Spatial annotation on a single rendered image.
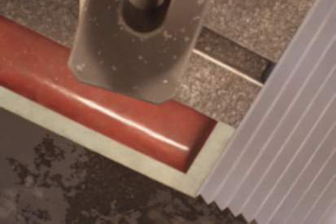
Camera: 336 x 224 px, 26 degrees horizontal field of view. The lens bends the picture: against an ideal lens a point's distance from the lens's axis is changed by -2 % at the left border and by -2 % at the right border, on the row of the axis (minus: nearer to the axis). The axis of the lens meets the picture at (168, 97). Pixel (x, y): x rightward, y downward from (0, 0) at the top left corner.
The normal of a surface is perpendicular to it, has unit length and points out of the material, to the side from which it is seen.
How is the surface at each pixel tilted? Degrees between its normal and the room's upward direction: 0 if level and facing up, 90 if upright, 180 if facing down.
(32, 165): 0
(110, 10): 0
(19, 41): 0
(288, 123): 61
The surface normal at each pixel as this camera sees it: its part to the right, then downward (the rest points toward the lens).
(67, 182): 0.00, 0.39
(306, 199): -0.78, -0.19
